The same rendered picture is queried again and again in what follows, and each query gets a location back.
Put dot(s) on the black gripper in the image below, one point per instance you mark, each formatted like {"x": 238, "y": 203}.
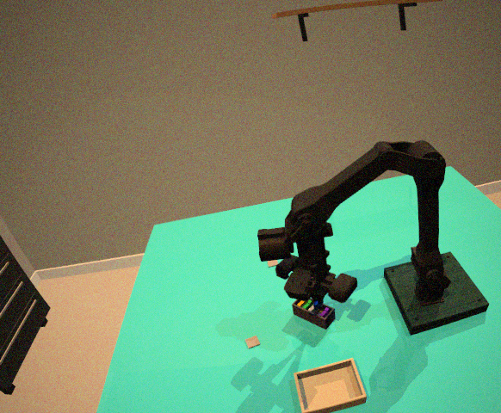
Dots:
{"x": 339, "y": 288}

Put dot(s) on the orange shallow tray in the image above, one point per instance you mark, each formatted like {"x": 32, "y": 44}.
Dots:
{"x": 329, "y": 388}

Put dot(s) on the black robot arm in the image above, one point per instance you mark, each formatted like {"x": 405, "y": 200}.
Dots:
{"x": 306, "y": 224}

